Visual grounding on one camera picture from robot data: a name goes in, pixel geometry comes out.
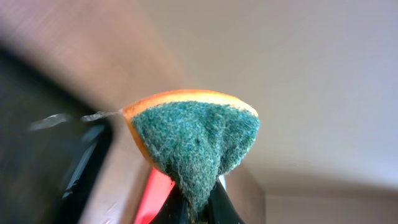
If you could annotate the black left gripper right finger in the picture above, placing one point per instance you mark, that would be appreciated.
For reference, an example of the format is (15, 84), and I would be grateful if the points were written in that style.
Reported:
(220, 208)

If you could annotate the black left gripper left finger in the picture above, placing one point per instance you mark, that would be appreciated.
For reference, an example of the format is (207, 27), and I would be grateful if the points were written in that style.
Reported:
(174, 210)

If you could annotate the orange green scrub sponge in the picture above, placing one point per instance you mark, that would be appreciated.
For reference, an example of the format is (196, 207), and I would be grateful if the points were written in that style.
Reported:
(193, 136)

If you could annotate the red plastic tray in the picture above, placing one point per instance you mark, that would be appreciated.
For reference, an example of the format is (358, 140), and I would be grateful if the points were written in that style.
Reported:
(155, 193)

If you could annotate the black water tray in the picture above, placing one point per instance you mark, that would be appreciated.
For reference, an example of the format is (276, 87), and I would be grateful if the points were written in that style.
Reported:
(50, 158)

